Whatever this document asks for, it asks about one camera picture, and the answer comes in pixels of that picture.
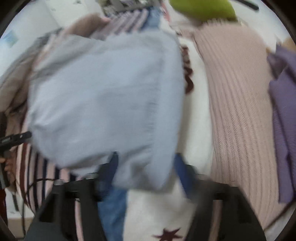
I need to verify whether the light blue jacket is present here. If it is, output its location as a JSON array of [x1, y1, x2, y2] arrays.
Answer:
[[28, 30, 185, 190]]

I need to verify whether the striped bed sheet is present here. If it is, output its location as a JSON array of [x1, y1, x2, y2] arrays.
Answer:
[[4, 6, 163, 241]]

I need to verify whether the white star blanket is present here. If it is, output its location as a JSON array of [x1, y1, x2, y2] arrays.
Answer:
[[123, 37, 214, 240]]

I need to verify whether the pink knitted pillow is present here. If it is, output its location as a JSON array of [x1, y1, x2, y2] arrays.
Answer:
[[193, 23, 285, 228]]

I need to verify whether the purple garment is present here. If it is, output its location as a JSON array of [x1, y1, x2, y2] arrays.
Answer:
[[267, 45, 295, 203]]

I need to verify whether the green plush pillow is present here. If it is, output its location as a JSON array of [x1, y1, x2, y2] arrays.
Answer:
[[170, 0, 236, 22]]

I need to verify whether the white headboard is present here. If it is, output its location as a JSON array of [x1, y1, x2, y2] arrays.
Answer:
[[230, 1, 290, 50]]

